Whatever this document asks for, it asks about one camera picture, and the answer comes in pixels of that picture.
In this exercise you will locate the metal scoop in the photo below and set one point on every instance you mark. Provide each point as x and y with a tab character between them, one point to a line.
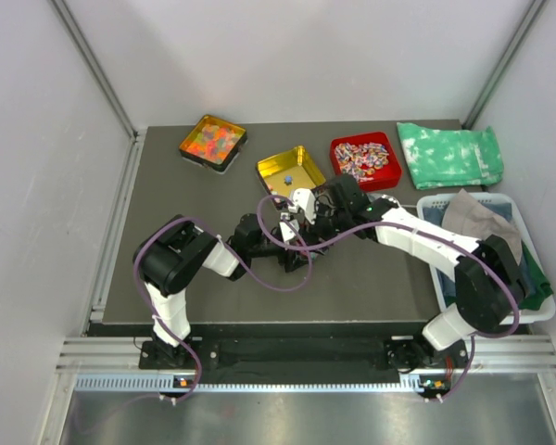
393	201

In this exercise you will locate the red box of lollipops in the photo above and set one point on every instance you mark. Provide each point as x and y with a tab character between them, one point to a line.
369	158

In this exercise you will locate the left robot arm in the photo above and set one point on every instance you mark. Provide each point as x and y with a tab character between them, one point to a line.
167	264

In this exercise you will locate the speckled tin pastel star candies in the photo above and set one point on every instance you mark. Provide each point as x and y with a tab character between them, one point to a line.
287	171

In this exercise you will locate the blue cloth in basket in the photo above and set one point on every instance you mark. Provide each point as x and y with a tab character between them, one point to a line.
470	217

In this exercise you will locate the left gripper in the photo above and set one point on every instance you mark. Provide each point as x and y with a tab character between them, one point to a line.
296	260

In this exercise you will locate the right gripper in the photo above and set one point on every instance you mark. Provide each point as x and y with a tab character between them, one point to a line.
316	227

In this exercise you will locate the green cloth in basket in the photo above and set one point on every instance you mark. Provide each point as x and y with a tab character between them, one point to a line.
537	283

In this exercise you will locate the grey cloth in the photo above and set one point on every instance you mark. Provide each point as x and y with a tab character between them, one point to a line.
466	216

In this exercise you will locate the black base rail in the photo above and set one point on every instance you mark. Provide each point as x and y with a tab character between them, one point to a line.
304	353

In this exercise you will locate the gold tin translucent star candies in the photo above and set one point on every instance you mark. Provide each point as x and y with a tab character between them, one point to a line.
213	143

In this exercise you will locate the white laundry basket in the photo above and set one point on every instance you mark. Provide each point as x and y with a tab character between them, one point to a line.
542	315

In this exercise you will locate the green white cloth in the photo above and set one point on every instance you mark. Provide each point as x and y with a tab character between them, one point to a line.
446	158

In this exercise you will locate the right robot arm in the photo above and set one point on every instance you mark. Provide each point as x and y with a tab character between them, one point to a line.
489	285

